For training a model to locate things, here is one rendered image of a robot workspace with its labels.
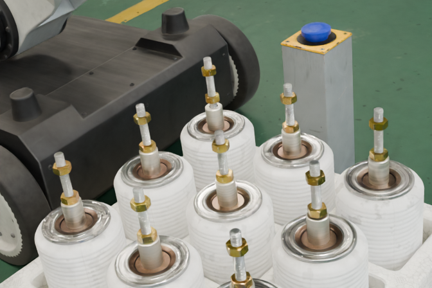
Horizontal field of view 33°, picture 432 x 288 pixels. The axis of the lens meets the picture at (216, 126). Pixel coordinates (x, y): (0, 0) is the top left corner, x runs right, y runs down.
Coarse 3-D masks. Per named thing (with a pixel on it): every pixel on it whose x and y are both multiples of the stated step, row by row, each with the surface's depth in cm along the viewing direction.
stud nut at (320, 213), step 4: (308, 204) 71; (324, 204) 71; (308, 208) 71; (312, 208) 71; (320, 208) 71; (324, 208) 71; (308, 212) 71; (312, 212) 71; (316, 212) 70; (320, 212) 70; (324, 212) 71; (312, 216) 71; (316, 216) 71; (320, 216) 71
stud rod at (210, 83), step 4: (204, 60) 90; (208, 60) 89; (204, 64) 90; (208, 64) 90; (204, 68) 90; (208, 68) 90; (208, 76) 91; (212, 76) 91; (208, 80) 91; (212, 80) 91; (208, 84) 91; (212, 84) 91; (208, 88) 91; (212, 88) 91; (208, 92) 92; (212, 92) 92; (212, 104) 93; (216, 104) 93; (212, 108) 93
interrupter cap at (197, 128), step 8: (224, 112) 97; (232, 112) 97; (192, 120) 96; (200, 120) 96; (224, 120) 96; (232, 120) 95; (240, 120) 95; (192, 128) 94; (200, 128) 94; (224, 128) 94; (232, 128) 93; (240, 128) 93; (192, 136) 93; (200, 136) 92; (208, 136) 92; (224, 136) 91; (232, 136) 92
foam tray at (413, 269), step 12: (336, 180) 93; (120, 216) 93; (276, 228) 86; (420, 252) 80; (36, 264) 86; (372, 264) 79; (408, 264) 79; (420, 264) 78; (12, 276) 84; (24, 276) 84; (36, 276) 84; (264, 276) 80; (372, 276) 78; (384, 276) 77; (396, 276) 77; (408, 276) 77; (420, 276) 77
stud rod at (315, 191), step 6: (312, 162) 68; (318, 162) 68; (312, 168) 68; (318, 168) 68; (312, 174) 69; (318, 174) 69; (312, 186) 70; (318, 186) 69; (312, 192) 70; (318, 192) 70; (312, 198) 70; (318, 198) 70; (312, 204) 71; (318, 204) 70
